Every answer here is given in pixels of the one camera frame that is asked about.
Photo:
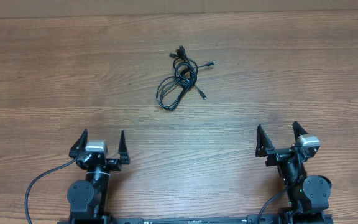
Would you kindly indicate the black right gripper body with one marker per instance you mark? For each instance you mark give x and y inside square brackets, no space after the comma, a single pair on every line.
[278,156]

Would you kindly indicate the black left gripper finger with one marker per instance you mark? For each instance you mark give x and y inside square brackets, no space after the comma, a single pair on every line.
[79,146]
[122,150]

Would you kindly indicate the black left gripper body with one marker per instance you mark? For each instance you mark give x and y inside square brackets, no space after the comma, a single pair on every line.
[111,165]

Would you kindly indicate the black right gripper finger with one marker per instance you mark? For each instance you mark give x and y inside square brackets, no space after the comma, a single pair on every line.
[264,145]
[298,131]

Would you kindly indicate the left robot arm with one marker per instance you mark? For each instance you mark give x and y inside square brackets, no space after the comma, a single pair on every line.
[88,197]

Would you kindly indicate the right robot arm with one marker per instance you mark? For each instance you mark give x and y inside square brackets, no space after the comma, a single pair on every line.
[308,195]

